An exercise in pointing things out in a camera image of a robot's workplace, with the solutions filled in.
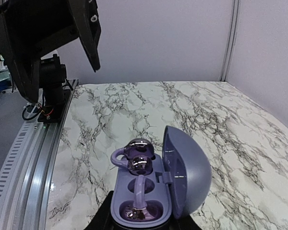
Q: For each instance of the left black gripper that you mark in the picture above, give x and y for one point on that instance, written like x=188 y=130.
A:
x=30 y=29

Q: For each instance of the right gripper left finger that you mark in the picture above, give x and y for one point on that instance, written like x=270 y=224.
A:
x=102 y=220

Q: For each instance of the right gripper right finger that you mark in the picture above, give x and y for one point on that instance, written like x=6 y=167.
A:
x=184 y=223

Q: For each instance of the purple earbud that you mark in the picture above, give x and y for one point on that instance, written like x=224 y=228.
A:
x=136 y=157
x=139 y=210

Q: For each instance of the purple earbud charging case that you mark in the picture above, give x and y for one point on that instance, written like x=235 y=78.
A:
x=179 y=183

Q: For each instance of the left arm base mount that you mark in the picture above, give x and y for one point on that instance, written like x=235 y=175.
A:
x=56 y=90

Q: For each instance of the aluminium front rail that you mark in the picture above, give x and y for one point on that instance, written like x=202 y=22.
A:
x=25 y=177

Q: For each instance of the right aluminium frame post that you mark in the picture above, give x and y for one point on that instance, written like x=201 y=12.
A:
x=232 y=35

